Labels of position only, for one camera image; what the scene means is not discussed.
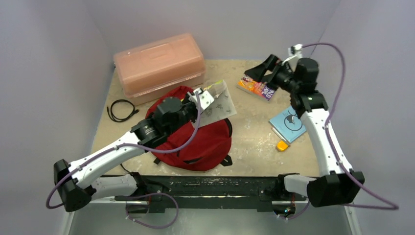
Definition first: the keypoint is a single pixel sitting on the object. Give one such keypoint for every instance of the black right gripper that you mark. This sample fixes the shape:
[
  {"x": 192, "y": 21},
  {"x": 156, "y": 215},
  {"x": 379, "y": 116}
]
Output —
[{"x": 275, "y": 69}]

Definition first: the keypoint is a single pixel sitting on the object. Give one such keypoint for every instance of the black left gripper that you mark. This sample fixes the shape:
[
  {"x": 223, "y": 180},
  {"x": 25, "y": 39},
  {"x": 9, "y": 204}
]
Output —
[{"x": 191, "y": 103}]

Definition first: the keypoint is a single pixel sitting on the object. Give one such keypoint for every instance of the Roald Dahl Charlie paperback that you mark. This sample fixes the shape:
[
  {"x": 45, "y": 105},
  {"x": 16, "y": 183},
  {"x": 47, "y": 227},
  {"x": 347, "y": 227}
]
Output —
[{"x": 258, "y": 89}]

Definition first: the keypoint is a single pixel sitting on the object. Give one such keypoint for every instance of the red backpack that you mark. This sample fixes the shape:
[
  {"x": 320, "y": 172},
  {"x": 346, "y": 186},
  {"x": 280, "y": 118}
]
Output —
[{"x": 209, "y": 148}]

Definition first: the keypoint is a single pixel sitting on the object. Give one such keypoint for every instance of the green Treehouse paperback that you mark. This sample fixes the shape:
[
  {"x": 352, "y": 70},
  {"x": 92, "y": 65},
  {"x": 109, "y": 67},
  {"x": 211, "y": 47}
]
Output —
[{"x": 222, "y": 107}]

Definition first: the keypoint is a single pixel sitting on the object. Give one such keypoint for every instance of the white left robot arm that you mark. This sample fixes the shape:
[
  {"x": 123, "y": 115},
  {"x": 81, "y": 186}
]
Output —
[{"x": 79, "y": 182}]

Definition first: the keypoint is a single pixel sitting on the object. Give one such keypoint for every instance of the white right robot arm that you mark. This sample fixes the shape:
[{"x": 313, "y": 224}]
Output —
[{"x": 338, "y": 183}]

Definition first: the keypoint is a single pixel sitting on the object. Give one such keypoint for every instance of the translucent pink storage box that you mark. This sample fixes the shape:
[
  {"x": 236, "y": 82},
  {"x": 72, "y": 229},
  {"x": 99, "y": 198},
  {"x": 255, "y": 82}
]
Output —
[{"x": 150, "y": 71}]

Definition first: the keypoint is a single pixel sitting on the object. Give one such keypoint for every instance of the light blue notebook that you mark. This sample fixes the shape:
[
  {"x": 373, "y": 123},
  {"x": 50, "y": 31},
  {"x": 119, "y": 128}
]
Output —
[{"x": 288, "y": 124}]

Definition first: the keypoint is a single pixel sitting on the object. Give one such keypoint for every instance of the white pencil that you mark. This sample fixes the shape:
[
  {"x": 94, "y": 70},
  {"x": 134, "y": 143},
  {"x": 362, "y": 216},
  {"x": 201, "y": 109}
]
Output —
[{"x": 281, "y": 136}]

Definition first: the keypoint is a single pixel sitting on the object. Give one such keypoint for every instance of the orange eraser block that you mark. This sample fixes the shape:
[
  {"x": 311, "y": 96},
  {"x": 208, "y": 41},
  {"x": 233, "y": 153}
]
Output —
[{"x": 281, "y": 146}]

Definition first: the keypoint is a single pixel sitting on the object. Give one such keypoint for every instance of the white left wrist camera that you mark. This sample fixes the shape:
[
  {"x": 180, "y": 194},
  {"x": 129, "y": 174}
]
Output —
[{"x": 202, "y": 97}]

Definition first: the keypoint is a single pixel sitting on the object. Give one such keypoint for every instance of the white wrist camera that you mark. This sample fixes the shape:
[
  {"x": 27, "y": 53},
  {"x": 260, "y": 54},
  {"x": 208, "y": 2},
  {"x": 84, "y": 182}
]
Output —
[
  {"x": 294, "y": 54},
  {"x": 202, "y": 97}
]

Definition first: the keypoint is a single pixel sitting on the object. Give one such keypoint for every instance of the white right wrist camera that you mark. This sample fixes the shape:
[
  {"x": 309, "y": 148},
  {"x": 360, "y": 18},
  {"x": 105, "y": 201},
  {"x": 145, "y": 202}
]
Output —
[{"x": 294, "y": 54}]

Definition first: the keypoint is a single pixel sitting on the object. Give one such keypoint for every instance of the aluminium frame rail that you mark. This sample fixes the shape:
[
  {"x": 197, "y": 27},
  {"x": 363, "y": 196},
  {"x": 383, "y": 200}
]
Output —
[{"x": 313, "y": 114}]

